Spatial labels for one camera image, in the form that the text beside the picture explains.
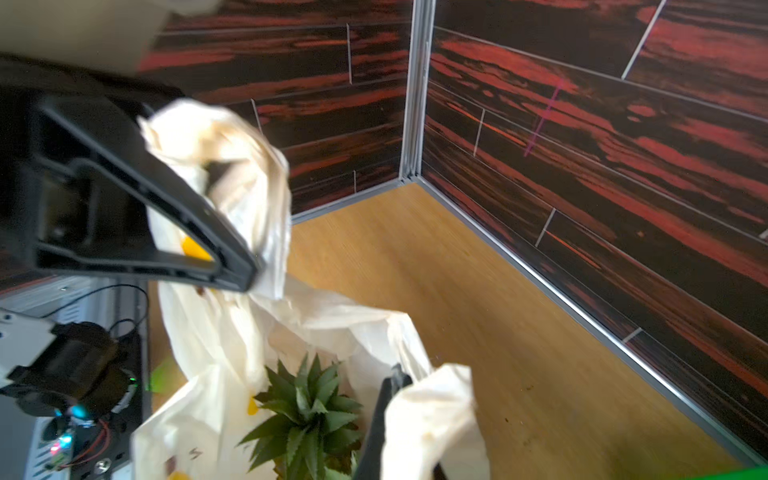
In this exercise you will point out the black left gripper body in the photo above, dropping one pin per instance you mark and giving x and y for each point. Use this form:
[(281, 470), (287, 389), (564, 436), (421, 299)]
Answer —
[(24, 79)]

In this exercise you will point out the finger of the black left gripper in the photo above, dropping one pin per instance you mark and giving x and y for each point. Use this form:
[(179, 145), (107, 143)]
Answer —
[(99, 204)]

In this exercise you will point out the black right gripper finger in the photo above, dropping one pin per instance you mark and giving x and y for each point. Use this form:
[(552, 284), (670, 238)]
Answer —
[(370, 460)]

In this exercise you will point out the yellow pineapple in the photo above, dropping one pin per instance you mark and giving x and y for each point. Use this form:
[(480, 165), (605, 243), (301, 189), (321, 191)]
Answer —
[(312, 431)]

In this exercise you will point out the green plastic basket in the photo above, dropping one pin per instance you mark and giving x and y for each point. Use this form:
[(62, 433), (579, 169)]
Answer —
[(752, 473)]

